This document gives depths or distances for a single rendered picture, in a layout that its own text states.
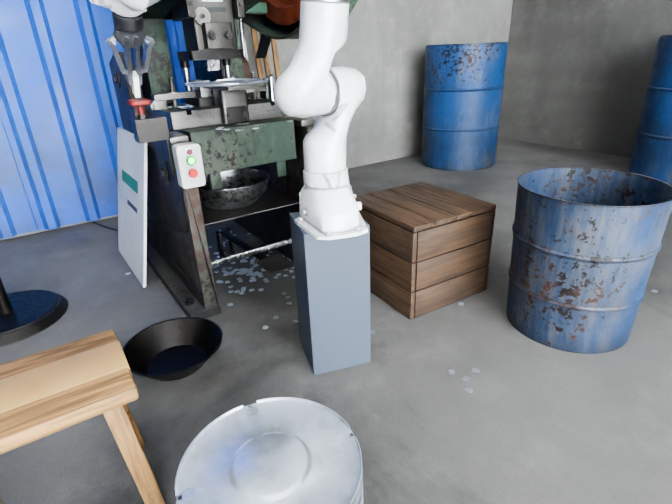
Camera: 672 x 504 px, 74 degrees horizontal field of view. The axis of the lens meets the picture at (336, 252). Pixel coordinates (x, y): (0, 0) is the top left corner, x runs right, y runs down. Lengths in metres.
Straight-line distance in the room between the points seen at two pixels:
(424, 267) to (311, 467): 0.93
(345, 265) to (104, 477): 0.76
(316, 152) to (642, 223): 0.87
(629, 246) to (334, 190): 0.81
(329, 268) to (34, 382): 0.69
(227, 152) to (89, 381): 0.94
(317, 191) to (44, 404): 0.72
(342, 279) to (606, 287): 0.75
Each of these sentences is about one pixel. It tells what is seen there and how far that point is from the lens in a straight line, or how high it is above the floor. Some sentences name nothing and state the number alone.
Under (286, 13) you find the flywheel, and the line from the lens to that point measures 2.01.
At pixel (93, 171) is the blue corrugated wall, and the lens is 2.94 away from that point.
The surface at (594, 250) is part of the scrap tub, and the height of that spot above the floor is 0.35.
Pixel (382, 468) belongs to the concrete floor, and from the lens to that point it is 1.14.
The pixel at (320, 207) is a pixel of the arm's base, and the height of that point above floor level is 0.52.
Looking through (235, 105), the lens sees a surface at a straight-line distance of 1.71.
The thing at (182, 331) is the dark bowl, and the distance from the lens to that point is 1.61.
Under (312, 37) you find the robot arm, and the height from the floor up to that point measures 0.90.
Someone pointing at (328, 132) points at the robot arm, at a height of 0.69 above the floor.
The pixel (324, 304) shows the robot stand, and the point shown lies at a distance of 1.25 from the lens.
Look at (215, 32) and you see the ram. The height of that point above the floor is 0.94.
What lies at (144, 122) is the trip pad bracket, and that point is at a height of 0.70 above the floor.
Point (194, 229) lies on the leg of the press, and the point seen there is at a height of 0.34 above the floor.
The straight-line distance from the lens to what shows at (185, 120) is 1.68.
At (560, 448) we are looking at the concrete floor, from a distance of 1.27.
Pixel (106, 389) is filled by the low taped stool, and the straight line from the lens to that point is 0.95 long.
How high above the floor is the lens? 0.88
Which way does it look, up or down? 24 degrees down
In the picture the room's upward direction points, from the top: 2 degrees counter-clockwise
